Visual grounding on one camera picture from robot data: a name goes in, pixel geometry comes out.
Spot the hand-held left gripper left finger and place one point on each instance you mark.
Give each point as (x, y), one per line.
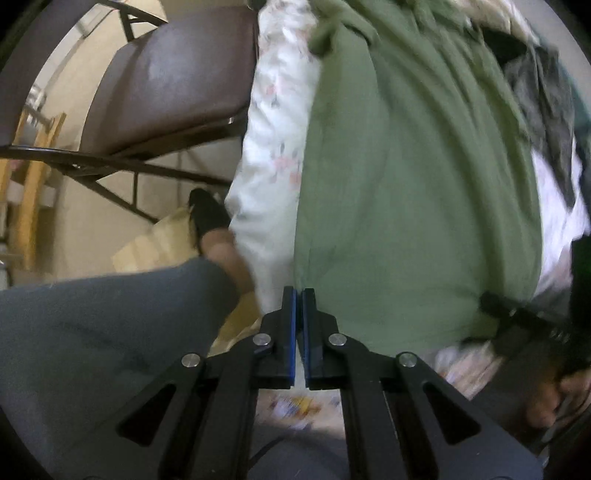
(288, 332)

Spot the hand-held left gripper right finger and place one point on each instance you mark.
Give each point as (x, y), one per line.
(308, 332)

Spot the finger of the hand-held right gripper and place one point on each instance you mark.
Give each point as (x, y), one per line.
(512, 314)

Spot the green pants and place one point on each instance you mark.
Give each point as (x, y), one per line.
(415, 184)

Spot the person's right hand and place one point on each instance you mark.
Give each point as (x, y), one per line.
(568, 390)

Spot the colourful printed paper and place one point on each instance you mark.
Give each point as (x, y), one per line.
(300, 408)

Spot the person's foot in black shoe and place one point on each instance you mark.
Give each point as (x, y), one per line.
(207, 217)

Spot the white floral bed sheet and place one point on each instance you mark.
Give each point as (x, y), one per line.
(272, 138)

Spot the person's grey trousers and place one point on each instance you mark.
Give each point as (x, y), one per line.
(92, 346)

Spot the camouflage garment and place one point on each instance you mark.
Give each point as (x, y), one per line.
(545, 101)

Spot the black garment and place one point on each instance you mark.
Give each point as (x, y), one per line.
(505, 44)

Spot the brown padded chair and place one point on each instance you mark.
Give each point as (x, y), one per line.
(175, 83)

